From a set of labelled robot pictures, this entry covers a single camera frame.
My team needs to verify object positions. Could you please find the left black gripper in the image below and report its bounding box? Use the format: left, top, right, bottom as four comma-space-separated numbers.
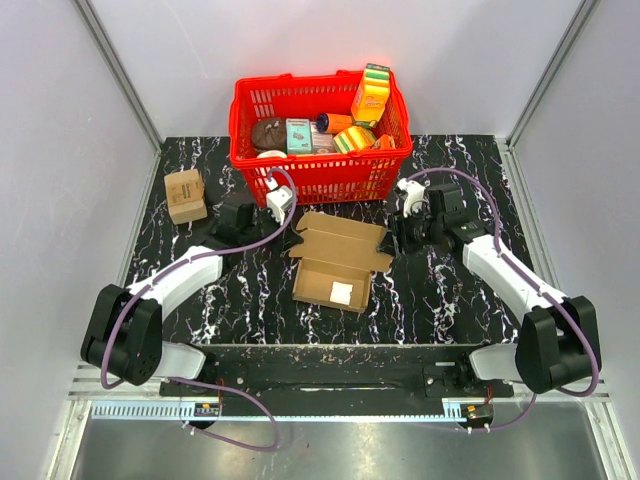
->
240, 206, 303, 258

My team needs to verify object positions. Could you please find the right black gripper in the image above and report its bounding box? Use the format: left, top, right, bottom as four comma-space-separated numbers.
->
376, 205, 444, 259

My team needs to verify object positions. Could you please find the brown cardboard box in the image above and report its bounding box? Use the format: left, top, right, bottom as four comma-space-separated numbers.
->
288, 212, 393, 313

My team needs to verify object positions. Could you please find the small white paper card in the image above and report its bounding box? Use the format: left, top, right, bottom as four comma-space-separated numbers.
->
329, 282, 353, 305

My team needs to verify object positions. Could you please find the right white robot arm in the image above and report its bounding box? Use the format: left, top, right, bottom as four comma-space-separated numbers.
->
383, 179, 601, 396

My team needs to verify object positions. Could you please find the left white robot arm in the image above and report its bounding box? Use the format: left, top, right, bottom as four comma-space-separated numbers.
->
80, 199, 297, 396

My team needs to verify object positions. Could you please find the pink white snack box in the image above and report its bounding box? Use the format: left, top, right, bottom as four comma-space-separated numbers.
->
310, 121, 335, 155

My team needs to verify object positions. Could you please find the teal snack box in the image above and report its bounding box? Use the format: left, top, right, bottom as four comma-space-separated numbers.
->
285, 118, 312, 155

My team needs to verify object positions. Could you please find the small folded cardboard box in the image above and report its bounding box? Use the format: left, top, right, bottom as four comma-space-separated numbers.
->
164, 169, 207, 225

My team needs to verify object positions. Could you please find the red plastic shopping basket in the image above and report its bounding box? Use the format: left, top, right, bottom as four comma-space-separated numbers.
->
228, 70, 413, 205

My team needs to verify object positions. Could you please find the small orange packet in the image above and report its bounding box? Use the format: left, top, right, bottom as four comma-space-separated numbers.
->
371, 134, 396, 150

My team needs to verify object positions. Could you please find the brown round chocolate cake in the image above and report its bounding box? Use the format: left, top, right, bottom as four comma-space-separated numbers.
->
251, 117, 287, 153

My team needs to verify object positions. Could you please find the yellow green sponge pack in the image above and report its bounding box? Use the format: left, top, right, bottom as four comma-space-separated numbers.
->
333, 125, 376, 154

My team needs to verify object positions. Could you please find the orange blue can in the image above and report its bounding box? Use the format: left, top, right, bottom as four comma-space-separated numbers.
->
316, 113, 353, 135

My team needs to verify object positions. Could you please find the tall orange yellow carton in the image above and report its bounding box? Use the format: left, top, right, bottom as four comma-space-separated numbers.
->
350, 63, 391, 128

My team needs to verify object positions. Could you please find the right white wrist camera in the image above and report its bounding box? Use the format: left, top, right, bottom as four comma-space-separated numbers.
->
395, 178, 426, 218

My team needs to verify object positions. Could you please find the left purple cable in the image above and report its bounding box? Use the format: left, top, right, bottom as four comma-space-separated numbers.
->
101, 167, 299, 450

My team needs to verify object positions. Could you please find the purple cable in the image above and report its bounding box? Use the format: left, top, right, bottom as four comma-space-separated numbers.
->
404, 167, 601, 434
101, 167, 299, 450

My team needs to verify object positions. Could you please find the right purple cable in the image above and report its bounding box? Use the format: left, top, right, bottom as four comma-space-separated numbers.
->
404, 167, 601, 434

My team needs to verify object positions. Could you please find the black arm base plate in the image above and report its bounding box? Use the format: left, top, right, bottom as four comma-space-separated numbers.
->
197, 345, 514, 399

